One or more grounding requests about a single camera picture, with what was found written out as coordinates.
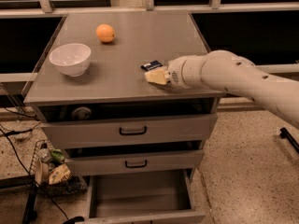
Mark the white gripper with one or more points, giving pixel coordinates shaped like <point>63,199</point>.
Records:
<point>177,72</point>

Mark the blue rxbar snack bar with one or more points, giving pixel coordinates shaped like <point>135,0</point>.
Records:
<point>150,66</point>

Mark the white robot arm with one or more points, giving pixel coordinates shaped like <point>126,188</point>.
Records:
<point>224,71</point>

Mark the grey drawer cabinet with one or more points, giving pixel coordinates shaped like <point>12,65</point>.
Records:
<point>115,74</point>

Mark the grey top drawer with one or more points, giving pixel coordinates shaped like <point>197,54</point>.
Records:
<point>137,123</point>

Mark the grey drawer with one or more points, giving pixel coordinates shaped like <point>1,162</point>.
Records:
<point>135,158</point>
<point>137,123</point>
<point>159,197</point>

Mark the round object in top drawer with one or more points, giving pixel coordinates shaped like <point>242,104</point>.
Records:
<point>81,113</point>

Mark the grey middle drawer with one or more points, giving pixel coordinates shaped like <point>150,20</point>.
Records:
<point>135,158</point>

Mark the grey bottom drawer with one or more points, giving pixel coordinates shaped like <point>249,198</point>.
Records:
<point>159,197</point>

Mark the orange fruit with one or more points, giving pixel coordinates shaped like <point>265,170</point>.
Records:
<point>105,33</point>

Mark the white ceramic bowl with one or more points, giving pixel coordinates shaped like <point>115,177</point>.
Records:
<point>71,59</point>

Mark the green snack packet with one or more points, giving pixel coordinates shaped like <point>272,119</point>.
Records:
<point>57,156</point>

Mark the metal window railing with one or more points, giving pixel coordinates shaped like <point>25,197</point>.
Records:
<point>149,6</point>

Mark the black bar on floor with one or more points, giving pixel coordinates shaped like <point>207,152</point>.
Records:
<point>284,134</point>

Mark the yellow snack bag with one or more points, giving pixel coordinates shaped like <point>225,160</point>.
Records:
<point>59,174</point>

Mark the black stand leg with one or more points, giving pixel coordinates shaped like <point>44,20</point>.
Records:
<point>30,213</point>

